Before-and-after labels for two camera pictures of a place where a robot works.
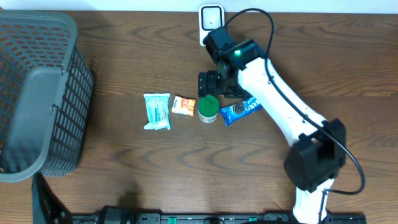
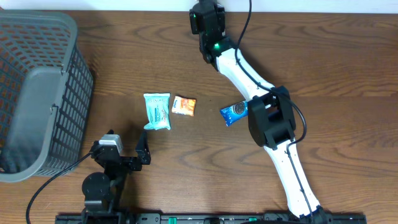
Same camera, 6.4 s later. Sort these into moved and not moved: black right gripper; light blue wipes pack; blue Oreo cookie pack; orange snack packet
Moved: black right gripper
Not moved: light blue wipes pack; orange snack packet; blue Oreo cookie pack
